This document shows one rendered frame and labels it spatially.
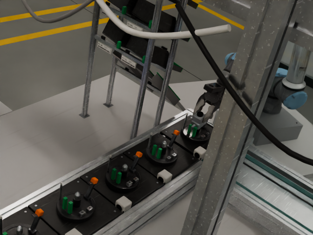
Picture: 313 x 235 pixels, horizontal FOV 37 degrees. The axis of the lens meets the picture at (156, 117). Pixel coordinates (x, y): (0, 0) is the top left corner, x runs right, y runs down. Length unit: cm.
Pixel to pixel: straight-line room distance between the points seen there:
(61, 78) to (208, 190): 369
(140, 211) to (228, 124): 115
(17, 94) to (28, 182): 217
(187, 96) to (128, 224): 116
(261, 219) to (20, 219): 95
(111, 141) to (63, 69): 233
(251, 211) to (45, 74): 284
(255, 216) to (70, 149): 86
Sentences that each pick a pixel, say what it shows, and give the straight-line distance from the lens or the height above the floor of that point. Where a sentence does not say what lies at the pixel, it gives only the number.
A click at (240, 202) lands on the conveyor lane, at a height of 92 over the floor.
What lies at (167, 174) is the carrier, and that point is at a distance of 194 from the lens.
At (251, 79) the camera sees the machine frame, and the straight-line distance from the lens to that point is 64.
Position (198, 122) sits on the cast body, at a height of 107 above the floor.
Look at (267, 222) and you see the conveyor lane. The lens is 201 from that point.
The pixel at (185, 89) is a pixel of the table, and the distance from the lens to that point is 280.
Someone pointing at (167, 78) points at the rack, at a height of 120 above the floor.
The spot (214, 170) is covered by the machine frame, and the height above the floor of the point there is 178.
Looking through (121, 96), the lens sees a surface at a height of 86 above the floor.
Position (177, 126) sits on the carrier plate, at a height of 97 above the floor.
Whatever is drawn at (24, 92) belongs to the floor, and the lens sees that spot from 416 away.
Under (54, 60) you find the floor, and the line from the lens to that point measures 466.
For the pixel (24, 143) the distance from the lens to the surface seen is 221.
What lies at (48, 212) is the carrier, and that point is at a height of 97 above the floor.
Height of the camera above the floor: 223
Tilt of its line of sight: 34 degrees down
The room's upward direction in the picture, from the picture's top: 13 degrees clockwise
